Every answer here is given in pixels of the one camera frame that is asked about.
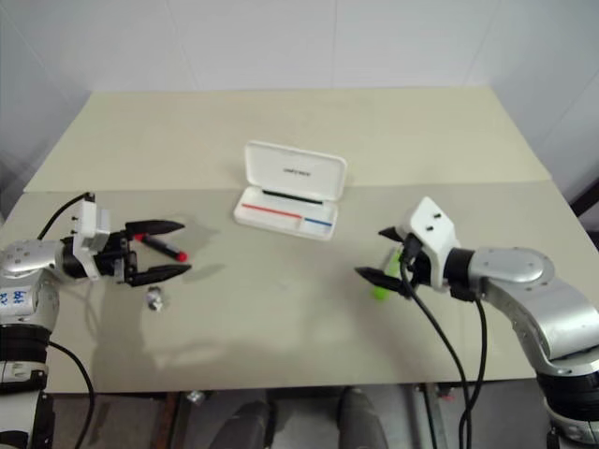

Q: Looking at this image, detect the dark rounded shape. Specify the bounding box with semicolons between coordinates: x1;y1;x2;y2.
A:
218;398;278;449
335;386;390;449

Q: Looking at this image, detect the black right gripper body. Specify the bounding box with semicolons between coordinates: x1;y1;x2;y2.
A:
398;232;433;292

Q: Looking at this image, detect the white rectangular case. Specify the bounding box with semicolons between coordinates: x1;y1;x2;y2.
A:
232;139;349;243

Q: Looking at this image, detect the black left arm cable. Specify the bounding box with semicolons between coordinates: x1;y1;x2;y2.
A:
37;190;97;449

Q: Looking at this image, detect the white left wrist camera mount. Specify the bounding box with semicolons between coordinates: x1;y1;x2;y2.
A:
69;198;112;282

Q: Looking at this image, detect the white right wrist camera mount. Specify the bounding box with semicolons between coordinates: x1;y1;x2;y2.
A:
401;196;462;294

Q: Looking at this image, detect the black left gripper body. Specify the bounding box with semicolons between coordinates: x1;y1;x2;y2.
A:
93;228;139;285

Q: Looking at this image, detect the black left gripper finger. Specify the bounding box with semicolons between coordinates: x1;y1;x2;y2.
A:
128;264;194;288
124;218;186;237

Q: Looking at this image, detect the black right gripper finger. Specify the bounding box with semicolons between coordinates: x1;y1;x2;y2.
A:
377;225;408;245
354;266;410;297

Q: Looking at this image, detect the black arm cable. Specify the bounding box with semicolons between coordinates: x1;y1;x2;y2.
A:
37;190;97;449
400;231;490;449

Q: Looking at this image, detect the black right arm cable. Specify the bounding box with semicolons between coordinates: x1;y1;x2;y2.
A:
400;231;490;449

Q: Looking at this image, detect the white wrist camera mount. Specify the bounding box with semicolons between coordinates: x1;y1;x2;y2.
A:
69;198;112;282
401;196;462;294

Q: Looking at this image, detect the green highlighter pen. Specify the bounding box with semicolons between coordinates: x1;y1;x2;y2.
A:
371;247;404;301

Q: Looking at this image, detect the small silver object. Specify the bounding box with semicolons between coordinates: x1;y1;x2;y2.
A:
145;285;167;312

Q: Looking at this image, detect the black marker with red caps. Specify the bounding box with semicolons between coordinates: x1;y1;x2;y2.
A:
133;233;189;263

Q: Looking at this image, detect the black metal stand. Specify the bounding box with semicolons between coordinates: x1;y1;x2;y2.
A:
567;171;599;217

